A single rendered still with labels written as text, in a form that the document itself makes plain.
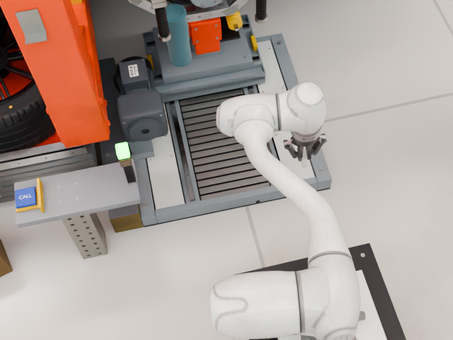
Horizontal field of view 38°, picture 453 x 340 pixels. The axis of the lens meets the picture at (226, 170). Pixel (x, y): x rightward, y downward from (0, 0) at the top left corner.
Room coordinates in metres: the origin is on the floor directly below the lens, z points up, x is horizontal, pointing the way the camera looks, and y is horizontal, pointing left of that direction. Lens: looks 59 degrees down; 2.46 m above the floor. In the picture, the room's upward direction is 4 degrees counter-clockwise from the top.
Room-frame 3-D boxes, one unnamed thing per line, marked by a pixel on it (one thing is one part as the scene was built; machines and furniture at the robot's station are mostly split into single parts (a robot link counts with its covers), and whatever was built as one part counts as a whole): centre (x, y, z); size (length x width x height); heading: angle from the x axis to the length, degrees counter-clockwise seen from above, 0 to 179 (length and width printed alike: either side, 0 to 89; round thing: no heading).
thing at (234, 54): (1.99, 0.07, 0.32); 0.40 x 0.30 x 0.28; 98
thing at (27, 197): (1.13, 0.70, 0.47); 0.07 x 0.07 x 0.02; 8
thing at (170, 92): (1.99, 0.07, 0.13); 0.50 x 0.36 x 0.10; 98
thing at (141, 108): (1.69, 0.34, 0.26); 0.42 x 0.18 x 0.35; 8
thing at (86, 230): (1.15, 0.56, 0.21); 0.10 x 0.10 x 0.42; 8
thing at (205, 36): (1.86, 0.05, 0.48); 0.16 x 0.12 x 0.17; 8
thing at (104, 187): (1.16, 0.53, 0.44); 0.43 x 0.17 x 0.03; 98
